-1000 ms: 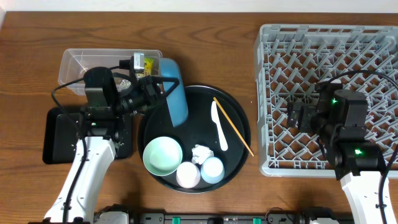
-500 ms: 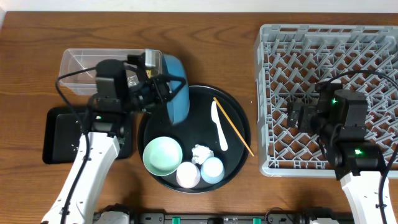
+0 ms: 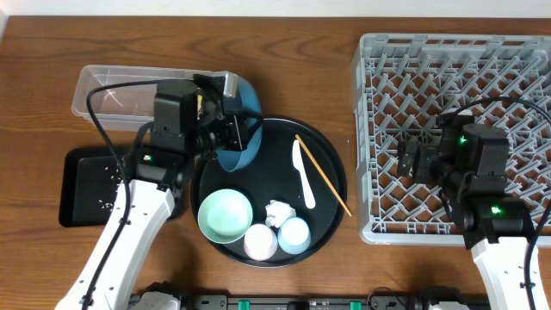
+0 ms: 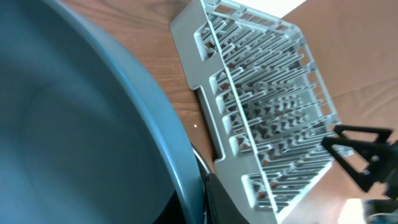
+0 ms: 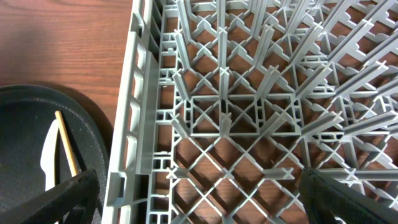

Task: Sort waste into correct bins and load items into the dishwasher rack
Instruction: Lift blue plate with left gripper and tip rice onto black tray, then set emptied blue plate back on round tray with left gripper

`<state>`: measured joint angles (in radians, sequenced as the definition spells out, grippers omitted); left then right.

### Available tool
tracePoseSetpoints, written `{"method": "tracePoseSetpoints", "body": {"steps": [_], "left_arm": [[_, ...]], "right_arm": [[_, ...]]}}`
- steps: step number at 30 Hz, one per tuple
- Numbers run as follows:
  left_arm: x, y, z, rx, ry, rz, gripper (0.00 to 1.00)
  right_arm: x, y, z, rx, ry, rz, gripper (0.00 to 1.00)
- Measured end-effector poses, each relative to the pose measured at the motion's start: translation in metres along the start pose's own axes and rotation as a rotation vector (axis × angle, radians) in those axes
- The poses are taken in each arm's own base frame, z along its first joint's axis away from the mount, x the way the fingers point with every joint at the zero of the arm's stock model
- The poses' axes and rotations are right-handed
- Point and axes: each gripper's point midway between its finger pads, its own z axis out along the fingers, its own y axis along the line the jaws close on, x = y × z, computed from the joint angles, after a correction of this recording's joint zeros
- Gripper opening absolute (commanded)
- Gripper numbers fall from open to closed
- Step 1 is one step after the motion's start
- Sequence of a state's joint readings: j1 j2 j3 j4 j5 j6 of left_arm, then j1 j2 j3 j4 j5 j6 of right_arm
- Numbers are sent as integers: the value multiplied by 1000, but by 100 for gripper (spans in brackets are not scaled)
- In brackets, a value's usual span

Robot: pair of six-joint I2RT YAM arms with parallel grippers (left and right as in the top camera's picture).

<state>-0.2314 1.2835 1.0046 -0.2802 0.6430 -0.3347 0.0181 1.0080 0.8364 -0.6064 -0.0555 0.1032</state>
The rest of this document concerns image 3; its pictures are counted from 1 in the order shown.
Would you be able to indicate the white plastic knife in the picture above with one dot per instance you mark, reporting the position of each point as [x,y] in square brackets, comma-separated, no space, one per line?
[299,166]

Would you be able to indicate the clear plastic bin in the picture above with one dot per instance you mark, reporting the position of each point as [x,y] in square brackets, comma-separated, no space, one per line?
[122,109]

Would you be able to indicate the light blue cup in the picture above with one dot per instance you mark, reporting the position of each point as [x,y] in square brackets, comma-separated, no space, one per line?
[294,236]

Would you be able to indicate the wooden chopstick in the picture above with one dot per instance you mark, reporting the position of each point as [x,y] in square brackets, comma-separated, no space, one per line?
[323,175]

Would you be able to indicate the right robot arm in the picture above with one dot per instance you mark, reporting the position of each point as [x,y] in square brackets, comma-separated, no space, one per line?
[468,165]

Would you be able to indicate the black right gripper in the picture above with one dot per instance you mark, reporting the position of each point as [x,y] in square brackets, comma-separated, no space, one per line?
[424,152]

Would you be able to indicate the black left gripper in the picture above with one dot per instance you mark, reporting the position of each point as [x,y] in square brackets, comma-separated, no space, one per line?
[235,130]

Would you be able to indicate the yellow snack wrapper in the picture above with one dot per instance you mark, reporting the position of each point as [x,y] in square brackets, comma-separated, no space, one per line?
[199,106]

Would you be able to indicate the round black tray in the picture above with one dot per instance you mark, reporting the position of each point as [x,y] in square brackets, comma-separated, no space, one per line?
[272,176]

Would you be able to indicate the pink cup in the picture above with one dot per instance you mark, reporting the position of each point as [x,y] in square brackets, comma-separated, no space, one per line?
[260,242]

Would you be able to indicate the black square bin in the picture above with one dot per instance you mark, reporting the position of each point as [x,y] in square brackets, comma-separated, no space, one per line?
[86,189]

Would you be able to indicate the dark blue bowl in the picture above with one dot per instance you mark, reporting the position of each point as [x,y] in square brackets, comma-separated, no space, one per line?
[246,97]

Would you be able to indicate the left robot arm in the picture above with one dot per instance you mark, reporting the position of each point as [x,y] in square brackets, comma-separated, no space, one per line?
[193,119]

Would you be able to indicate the crumpled white tissue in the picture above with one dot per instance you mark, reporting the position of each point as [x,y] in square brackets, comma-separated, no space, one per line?
[277,212]

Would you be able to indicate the mint green bowl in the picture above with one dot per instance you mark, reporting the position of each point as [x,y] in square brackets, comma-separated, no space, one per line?
[224,216]

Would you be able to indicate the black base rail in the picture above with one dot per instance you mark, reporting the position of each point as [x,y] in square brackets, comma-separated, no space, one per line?
[301,303]

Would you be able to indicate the pile of white rice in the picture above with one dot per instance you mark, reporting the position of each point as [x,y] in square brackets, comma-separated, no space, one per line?
[110,178]

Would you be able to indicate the grey dishwasher rack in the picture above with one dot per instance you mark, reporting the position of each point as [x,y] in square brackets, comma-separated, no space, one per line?
[401,82]

